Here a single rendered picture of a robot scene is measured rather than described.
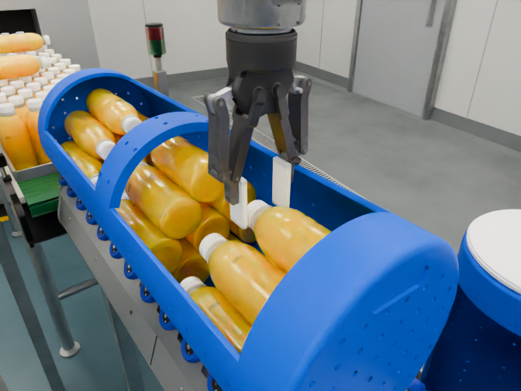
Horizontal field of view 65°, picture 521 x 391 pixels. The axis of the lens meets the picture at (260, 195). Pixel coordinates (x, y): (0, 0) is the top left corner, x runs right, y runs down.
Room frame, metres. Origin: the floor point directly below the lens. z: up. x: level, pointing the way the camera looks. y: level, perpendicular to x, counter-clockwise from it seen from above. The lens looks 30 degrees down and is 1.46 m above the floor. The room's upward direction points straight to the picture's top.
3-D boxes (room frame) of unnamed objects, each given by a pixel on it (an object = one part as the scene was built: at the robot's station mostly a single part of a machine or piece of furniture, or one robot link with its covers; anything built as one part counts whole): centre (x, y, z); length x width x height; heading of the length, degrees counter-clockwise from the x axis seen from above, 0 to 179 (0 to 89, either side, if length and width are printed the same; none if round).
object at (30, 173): (1.07, 0.47, 0.96); 0.40 x 0.01 x 0.03; 127
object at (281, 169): (0.48, -0.03, 1.20); 0.03 x 0.01 x 0.07; 37
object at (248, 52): (0.46, 0.00, 1.35); 0.08 x 0.07 x 0.09; 127
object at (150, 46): (1.53, 0.37, 1.18); 0.06 x 0.06 x 0.05
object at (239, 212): (0.44, 0.03, 1.20); 0.03 x 0.01 x 0.07; 37
